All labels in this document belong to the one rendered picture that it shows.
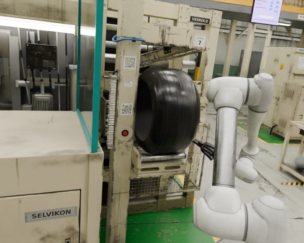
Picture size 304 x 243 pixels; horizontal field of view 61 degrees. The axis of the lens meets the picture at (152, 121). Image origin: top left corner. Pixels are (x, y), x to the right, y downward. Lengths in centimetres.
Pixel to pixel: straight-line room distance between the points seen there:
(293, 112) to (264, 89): 481
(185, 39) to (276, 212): 135
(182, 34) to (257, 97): 89
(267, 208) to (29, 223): 87
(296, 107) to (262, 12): 205
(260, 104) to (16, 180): 109
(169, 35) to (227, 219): 132
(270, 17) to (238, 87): 458
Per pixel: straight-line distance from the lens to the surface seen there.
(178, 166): 185
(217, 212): 117
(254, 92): 133
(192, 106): 158
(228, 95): 129
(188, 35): 204
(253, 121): 145
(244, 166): 169
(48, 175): 83
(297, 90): 609
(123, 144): 171
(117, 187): 184
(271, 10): 586
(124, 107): 163
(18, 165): 81
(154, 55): 208
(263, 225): 119
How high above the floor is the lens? 158
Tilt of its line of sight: 15 degrees down
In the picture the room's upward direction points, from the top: 6 degrees clockwise
